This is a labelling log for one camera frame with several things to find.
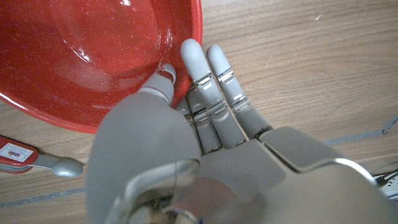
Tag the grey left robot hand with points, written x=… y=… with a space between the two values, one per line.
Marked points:
x=217 y=174

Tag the white power strip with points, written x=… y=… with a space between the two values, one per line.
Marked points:
x=390 y=189

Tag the red Swiss knife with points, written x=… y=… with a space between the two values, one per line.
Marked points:
x=18 y=154

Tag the red speckled bowl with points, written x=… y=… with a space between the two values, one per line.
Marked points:
x=77 y=62

